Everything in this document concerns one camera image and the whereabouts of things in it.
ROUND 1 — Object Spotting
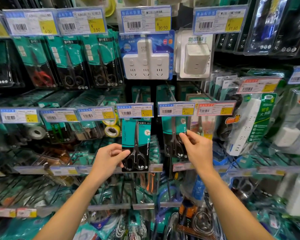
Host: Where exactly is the white tape roll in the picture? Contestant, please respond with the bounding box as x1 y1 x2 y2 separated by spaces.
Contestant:
27 126 48 140

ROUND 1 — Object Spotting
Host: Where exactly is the clear shelf price rail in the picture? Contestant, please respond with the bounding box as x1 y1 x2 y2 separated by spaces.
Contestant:
0 163 300 177
0 202 183 219

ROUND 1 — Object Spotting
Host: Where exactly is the person's right hand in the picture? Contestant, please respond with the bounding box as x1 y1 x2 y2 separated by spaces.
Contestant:
179 129 214 176

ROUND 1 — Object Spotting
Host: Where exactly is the person's left forearm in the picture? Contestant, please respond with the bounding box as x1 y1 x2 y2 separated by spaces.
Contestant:
34 172 108 240

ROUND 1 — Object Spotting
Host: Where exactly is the black scissors teal card pack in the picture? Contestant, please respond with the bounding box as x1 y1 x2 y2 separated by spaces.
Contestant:
162 116 191 159
121 117 152 172

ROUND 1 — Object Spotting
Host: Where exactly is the black tool blister pack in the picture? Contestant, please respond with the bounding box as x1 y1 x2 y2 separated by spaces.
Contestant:
271 0 300 57
244 0 289 56

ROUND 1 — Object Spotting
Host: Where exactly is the yellow tape roll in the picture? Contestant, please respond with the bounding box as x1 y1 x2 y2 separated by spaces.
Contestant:
104 124 121 138
102 115 119 127

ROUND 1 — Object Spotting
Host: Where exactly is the green-handled tool pack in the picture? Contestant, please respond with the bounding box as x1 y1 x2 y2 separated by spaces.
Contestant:
43 121 76 144

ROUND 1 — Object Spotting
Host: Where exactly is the white power strip pack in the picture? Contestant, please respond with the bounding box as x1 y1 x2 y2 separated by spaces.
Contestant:
226 93 278 157

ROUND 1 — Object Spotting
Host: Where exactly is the black folding scissors pack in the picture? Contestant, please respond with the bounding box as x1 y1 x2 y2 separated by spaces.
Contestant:
46 36 91 90
80 30 125 88

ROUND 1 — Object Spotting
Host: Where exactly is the red-handled scissors pack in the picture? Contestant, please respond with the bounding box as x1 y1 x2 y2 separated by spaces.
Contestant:
13 37 58 88

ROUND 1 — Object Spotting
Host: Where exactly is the white three-way socket adapter pack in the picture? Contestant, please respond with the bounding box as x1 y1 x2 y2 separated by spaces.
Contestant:
118 30 175 81

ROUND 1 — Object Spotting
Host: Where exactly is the black cable pack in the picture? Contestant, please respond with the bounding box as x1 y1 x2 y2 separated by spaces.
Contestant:
214 92 243 141

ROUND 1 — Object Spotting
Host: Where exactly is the person's left hand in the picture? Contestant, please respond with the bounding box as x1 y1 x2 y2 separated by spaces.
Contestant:
90 143 131 183

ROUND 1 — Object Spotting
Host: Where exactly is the white charger plug pack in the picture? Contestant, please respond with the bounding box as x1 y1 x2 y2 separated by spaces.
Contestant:
272 87 300 156

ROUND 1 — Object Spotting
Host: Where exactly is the row of small blue price tags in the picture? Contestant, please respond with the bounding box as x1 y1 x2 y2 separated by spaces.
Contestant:
0 101 196 124

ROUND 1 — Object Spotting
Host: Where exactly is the dark blister pack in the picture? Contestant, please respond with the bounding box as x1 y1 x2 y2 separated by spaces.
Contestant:
0 38 25 89

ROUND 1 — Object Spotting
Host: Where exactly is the metal scissors pack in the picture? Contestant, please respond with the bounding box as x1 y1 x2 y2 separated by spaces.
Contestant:
177 197 223 240

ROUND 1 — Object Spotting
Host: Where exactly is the white cube socket adapter pack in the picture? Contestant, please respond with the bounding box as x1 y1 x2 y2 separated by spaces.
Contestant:
175 28 215 80

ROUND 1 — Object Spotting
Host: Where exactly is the red-yellow price tag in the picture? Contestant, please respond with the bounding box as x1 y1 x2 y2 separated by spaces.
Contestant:
197 100 237 116
237 77 282 94

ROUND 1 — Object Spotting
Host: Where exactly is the person's right forearm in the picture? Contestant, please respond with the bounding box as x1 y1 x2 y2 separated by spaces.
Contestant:
196 167 276 240

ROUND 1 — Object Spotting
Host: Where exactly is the orange-handled tool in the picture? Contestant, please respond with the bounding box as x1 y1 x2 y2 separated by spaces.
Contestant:
146 172 156 194

